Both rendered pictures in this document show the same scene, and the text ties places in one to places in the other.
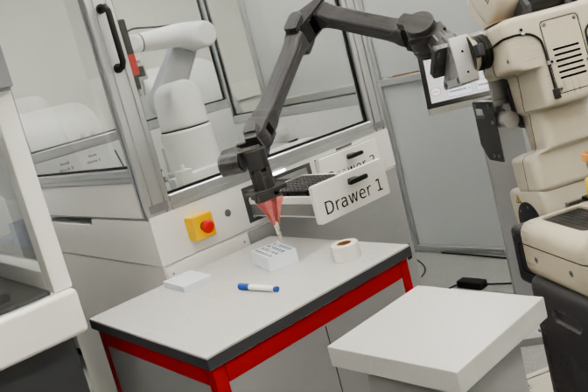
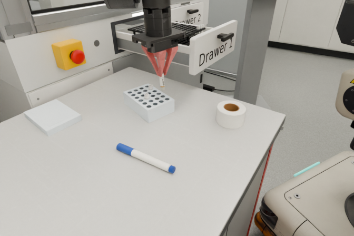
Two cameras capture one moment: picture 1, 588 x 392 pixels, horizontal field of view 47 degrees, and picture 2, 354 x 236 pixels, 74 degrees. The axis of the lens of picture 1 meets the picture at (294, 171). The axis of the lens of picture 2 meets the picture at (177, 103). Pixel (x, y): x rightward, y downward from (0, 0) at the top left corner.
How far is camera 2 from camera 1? 125 cm
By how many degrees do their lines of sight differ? 27
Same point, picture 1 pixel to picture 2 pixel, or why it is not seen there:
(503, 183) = (252, 45)
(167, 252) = (30, 78)
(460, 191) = not seen: hidden behind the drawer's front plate
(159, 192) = (20, 10)
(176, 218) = (41, 42)
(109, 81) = not seen: outside the picture
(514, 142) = (266, 23)
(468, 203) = not seen: hidden behind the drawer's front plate
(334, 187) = (208, 41)
